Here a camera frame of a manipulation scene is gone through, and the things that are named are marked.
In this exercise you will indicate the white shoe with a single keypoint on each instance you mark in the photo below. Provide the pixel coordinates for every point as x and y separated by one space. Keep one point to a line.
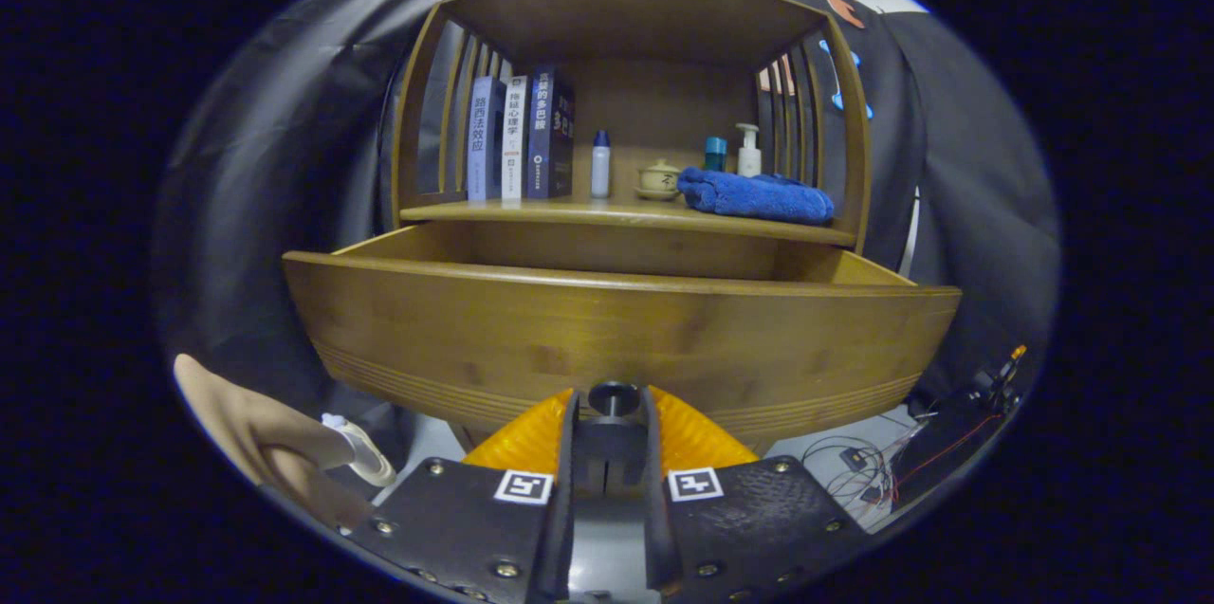
360 448

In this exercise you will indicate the black backdrop cloth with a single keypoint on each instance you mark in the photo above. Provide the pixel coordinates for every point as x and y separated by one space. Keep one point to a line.
285 158

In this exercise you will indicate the teal bottle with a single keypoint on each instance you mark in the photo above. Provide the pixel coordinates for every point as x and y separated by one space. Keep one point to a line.
715 154

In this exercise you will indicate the folded blue towel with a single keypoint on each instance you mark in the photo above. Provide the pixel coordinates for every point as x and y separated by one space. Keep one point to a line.
759 196

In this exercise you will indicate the cream lidded teacup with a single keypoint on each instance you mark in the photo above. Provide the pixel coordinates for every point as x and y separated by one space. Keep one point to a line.
658 181

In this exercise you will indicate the wooden cabinet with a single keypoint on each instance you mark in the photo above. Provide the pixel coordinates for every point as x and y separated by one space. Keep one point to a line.
645 16

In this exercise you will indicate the wooden drawer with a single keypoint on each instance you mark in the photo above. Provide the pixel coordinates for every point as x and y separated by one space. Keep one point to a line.
569 338

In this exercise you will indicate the person's leg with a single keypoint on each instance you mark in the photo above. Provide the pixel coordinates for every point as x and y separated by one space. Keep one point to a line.
247 424

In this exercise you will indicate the light blue book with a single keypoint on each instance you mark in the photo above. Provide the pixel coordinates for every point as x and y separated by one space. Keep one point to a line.
484 144

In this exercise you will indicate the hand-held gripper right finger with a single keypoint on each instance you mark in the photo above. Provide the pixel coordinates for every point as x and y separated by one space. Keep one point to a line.
661 509

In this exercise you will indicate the white pump bottle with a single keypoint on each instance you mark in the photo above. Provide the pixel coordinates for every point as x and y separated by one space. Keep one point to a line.
749 158

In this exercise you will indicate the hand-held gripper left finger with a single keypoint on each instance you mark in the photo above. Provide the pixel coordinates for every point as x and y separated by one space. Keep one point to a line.
555 509

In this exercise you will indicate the wooden countertop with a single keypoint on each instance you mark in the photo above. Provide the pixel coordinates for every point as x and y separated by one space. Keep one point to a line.
569 211

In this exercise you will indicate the white book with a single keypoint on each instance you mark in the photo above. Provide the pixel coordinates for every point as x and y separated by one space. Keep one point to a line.
513 144

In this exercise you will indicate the dark blue book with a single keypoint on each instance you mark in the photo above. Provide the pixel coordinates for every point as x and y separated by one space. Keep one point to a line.
545 135

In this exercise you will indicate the orange and black tool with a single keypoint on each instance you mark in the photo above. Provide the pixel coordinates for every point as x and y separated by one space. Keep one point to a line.
996 381

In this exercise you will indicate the white bottle with blue cap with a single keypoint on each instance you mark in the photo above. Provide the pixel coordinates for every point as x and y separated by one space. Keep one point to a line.
600 170

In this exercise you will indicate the metal backdrop stand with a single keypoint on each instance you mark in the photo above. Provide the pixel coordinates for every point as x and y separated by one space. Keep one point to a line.
910 229

